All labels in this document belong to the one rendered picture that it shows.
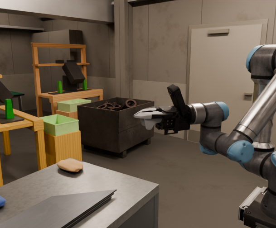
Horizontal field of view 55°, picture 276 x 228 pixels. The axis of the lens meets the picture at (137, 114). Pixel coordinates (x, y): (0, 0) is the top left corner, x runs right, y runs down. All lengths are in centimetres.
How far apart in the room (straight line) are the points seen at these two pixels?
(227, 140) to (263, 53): 38
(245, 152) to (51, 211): 72
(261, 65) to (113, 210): 80
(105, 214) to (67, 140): 280
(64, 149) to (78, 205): 276
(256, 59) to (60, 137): 302
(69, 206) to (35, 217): 12
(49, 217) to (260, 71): 96
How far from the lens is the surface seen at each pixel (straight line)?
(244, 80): 464
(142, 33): 581
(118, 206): 112
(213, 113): 97
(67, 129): 381
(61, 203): 113
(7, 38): 843
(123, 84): 585
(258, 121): 94
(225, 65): 475
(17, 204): 123
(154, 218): 134
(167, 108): 90
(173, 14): 537
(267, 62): 111
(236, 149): 89
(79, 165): 143
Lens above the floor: 164
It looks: 13 degrees down
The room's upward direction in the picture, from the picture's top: straight up
